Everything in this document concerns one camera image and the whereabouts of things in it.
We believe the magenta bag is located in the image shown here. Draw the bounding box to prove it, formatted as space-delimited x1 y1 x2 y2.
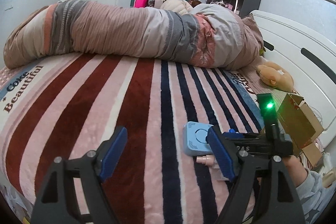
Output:
134 0 149 8

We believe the striped fleece blanket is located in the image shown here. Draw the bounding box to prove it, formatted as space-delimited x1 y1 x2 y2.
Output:
1 53 264 223

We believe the light blue square box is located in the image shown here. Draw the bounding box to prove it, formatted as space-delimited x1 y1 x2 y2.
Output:
183 121 213 156

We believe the white headboard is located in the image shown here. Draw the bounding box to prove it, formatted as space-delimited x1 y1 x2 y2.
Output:
252 10 335 147

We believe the person's right hand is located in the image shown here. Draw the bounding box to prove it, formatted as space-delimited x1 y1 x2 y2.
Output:
282 156 308 187

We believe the green plush toy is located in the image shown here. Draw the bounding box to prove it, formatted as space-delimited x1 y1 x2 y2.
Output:
259 47 266 55

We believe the cardboard box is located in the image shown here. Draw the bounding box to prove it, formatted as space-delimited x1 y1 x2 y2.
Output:
277 93 323 169

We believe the rolled pink grey duvet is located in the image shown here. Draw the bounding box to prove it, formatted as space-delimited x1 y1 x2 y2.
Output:
3 0 264 71

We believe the cream puffy pillow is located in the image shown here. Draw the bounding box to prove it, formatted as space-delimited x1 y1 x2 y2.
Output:
160 0 193 15

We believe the grey sleeve forearm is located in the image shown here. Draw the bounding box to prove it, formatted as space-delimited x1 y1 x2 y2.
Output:
296 169 335 223

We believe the tan plush toy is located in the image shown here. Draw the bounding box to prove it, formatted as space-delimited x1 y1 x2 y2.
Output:
257 61 294 93

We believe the clear bottle pink cap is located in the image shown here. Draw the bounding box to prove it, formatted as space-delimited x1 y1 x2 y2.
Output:
196 155 217 166

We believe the white blue contact lens case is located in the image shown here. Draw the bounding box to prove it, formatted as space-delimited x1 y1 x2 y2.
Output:
228 128 236 133

